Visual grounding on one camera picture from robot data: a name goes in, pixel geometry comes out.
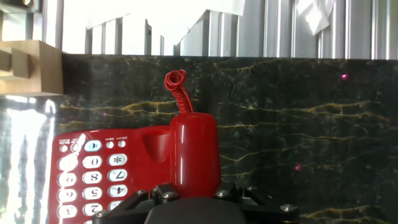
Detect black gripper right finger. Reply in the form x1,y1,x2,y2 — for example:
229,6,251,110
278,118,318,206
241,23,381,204
214,185,300,223

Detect wooden block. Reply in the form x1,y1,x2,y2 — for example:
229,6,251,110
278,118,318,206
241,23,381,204
0,39,65,97

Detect red telephone handset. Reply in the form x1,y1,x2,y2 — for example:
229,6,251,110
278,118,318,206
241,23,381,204
169,112,222,199

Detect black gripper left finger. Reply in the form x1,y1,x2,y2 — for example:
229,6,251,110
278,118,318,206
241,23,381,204
91,183,180,224

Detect red telephone base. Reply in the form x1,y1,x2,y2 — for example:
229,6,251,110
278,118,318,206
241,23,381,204
48,125,172,224

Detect white crumpled tissue paper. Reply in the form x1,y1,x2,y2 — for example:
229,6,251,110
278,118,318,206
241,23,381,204
295,0,338,37

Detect red phone cord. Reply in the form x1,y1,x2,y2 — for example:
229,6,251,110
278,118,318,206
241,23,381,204
164,69,195,115

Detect black marble pattern mat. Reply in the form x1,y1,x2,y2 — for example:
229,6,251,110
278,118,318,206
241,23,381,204
0,53,398,224

